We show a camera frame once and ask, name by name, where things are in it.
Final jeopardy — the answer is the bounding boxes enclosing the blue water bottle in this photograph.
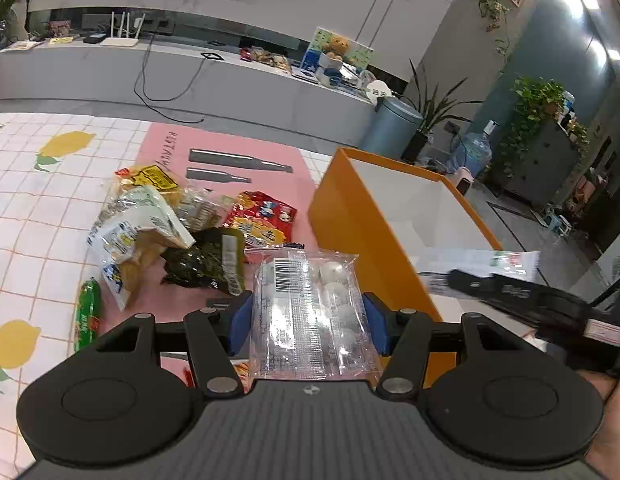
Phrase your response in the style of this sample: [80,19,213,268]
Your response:
[452,120,493,178]

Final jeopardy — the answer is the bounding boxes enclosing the green sausage tube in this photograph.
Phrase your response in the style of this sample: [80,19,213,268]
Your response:
[74,278,103,352]

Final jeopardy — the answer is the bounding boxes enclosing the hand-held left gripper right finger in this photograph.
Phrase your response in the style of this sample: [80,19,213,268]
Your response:
[361,291,523,402]

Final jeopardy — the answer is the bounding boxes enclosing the pink printed table mat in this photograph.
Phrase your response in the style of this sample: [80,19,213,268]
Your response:
[65,122,363,391]

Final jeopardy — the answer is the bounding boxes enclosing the white blue-print pastry bag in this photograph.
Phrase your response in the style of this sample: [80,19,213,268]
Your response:
[87,220,165,311]

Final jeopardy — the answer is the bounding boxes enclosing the white and green snack bag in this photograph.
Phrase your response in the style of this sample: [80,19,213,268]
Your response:
[92,186,195,250]

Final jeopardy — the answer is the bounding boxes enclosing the hanging vine plant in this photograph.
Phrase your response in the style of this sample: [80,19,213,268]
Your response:
[471,0,513,61]

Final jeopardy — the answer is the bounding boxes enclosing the yellow chips bag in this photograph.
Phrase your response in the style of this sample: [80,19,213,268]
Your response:
[115,164,183,206]

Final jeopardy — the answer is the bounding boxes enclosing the brown teddy bear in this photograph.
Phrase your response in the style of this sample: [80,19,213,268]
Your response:
[321,34,351,58]

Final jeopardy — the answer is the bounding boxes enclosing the grey drawer cabinet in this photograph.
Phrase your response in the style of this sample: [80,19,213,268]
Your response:
[502,120,580,206]

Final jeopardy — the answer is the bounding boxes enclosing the black cable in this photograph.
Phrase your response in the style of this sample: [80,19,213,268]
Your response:
[134,35,223,124]

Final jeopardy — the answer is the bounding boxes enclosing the blue-grey pedal trash bin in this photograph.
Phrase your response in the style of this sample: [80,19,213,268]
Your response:
[360,96,425,158]

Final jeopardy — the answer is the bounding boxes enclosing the trailing green pothos plant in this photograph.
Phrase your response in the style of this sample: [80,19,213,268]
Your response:
[494,76,565,171]

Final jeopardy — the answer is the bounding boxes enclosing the teddy bear gift box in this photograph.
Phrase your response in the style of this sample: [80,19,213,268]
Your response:
[310,26,375,68]

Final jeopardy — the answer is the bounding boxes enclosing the dark green seaweed packet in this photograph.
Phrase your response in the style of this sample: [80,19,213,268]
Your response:
[161,227,247,295]

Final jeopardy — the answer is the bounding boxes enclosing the pile of small snacks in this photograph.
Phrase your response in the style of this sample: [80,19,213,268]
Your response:
[239,46,293,72]

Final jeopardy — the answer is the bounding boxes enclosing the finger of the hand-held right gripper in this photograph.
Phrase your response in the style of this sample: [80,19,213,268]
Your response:
[447,268,551,322]

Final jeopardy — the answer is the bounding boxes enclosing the clear packet of white candies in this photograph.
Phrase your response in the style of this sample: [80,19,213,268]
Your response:
[245,242,385,381]

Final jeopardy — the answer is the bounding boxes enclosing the blue and white jar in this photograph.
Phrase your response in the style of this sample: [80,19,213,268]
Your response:
[317,52,345,86]

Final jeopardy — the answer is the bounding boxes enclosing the white router with antennas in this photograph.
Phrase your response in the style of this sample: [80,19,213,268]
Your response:
[99,11,147,49]

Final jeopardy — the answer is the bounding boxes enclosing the grey television console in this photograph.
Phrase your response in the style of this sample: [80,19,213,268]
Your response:
[0,7,378,148]

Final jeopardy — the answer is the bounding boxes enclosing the white snack packet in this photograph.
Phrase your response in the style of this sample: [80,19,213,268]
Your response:
[415,248,541,297]

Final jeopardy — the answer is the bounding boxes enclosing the checked lemon-print tablecloth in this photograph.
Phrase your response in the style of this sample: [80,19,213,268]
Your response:
[0,112,341,466]

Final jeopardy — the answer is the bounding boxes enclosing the small plastic stools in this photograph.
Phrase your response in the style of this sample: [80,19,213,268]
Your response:
[542,210,573,233]

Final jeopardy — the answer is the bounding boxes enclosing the person's right hand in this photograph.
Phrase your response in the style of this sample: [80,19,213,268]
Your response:
[578,370,620,468]

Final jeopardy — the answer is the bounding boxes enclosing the orange cardboard box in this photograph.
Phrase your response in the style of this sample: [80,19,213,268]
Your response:
[308,146,505,391]

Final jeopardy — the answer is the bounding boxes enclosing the long-leaf potted plant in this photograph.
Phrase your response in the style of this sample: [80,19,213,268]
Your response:
[401,59,483,163]

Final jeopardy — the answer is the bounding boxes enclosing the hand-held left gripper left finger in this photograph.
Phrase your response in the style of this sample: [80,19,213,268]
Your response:
[92,290,254,401]

